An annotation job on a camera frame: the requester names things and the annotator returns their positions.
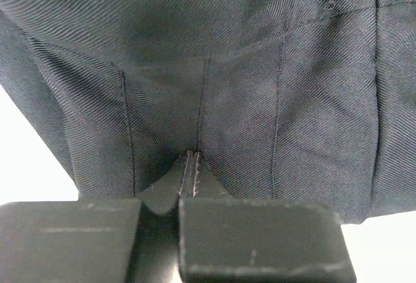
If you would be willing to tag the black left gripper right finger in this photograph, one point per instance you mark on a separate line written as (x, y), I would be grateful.
(224, 239)

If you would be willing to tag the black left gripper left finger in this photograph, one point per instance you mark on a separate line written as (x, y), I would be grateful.
(133, 240)

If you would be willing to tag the black pleated skirt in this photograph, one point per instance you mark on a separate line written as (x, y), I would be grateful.
(285, 99)

